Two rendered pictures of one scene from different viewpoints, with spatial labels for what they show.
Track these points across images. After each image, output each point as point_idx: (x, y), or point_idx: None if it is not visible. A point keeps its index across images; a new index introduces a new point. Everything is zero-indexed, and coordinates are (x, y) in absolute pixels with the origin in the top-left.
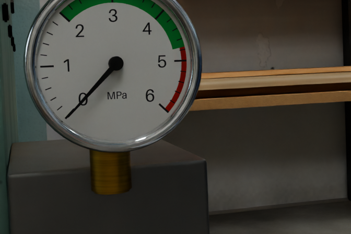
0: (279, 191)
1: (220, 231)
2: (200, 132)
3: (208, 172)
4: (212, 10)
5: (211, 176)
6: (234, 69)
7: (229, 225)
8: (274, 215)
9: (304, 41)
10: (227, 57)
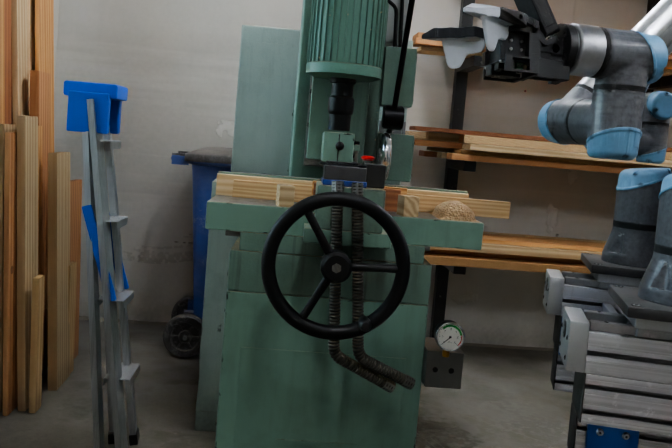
0: (548, 337)
1: (492, 361)
2: (488, 278)
3: (490, 311)
4: (512, 181)
5: (492, 315)
6: (524, 231)
7: (500, 358)
8: (539, 356)
9: (588, 215)
10: (520, 220)
